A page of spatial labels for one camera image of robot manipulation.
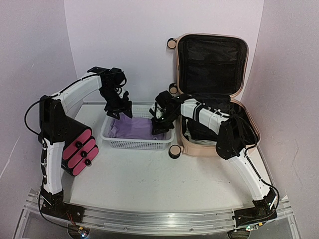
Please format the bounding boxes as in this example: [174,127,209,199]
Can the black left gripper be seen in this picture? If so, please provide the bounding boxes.
[99,85,133,120]

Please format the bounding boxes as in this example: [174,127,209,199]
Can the beige hard-shell suitcase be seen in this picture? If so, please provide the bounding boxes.
[167,34,260,156]

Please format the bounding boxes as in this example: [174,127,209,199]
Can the black garment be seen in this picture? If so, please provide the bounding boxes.
[183,118,218,141]

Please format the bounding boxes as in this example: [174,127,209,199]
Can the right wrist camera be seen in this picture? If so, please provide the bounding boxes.
[149,103,164,123]

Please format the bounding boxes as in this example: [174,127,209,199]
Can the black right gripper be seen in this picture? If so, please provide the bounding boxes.
[151,111,178,135]

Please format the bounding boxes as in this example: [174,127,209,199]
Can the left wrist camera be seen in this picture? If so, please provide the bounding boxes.
[119,90,130,102]

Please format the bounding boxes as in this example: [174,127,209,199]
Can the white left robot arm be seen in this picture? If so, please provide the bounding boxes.
[38,67,133,218]

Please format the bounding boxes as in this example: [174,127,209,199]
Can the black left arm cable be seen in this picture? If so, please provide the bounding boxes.
[24,98,43,136]

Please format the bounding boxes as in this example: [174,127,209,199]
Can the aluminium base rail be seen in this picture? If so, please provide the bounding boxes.
[23,189,296,232]

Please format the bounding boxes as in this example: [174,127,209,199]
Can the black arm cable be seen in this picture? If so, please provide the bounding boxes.
[24,98,43,136]
[245,146,281,220]

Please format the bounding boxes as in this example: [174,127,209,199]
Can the white perforated plastic basket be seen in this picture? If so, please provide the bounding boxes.
[100,104,175,150]

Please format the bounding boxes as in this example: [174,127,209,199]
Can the purple shirt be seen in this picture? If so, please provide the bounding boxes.
[103,116,165,140]

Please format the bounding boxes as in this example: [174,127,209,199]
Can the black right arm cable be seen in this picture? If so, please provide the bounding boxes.
[245,146,281,220]

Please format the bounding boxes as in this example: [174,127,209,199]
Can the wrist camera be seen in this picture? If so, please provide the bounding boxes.
[119,90,130,102]
[149,103,164,123]

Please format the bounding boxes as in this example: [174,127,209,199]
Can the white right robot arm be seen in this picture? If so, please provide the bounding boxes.
[149,91,279,221]

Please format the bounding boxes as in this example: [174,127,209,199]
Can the black pink drawer organizer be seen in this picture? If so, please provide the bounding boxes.
[62,117,99,177]

